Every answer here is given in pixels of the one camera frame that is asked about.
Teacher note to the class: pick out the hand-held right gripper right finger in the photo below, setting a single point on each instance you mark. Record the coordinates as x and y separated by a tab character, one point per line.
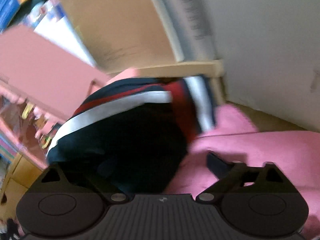
216	165

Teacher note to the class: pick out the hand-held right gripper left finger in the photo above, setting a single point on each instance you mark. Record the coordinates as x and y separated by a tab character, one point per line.
105	187

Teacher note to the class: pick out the navy and white jacket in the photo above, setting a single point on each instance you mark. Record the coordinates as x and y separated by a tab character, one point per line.
125	135

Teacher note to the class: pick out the pink rabbit print blanket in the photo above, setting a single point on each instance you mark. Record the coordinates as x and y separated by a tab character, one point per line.
250	145

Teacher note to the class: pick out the wooden drawer organizer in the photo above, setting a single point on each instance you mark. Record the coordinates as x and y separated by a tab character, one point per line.
20	180

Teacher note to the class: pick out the pink wooden toy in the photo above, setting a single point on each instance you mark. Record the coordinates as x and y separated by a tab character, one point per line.
37	67

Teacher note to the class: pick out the beige wooden panel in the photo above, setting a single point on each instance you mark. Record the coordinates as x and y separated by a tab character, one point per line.
112	17

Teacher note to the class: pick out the blue box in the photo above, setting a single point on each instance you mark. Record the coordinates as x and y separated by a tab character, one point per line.
12	2

